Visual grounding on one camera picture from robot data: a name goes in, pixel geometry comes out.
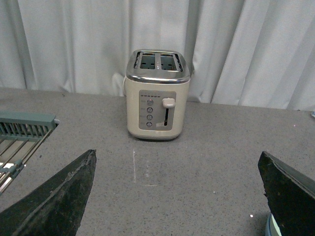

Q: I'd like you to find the cream two-slot toaster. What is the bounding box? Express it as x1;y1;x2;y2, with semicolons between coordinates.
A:
123;49;190;140

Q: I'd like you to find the blue bowl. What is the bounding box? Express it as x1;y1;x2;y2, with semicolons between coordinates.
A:
265;215;271;236

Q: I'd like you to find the white curtain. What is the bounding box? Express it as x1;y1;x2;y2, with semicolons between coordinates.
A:
0;0;315;111

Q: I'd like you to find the green dish rack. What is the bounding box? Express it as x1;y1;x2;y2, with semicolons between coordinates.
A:
0;111;59;193

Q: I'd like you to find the green bowl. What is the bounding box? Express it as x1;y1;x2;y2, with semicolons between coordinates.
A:
270;214;282;236

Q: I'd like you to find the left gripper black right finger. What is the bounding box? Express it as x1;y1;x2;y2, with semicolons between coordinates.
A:
258;151;315;236

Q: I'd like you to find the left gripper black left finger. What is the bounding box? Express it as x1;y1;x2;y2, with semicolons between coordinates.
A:
0;149;96;236

